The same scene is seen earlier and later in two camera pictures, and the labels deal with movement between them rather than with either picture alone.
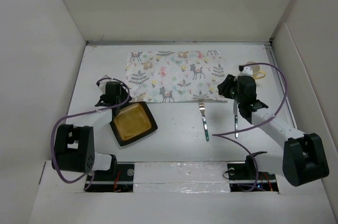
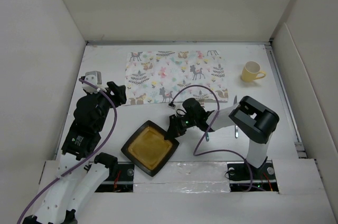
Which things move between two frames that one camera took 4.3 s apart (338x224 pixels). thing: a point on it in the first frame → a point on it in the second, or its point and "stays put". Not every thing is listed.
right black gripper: (224, 86) → (175, 129)
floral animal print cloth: (175, 76) stays put
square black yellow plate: (134, 120) → (148, 148)
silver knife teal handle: (236, 119) stays put
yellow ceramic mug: (257, 74) stays put
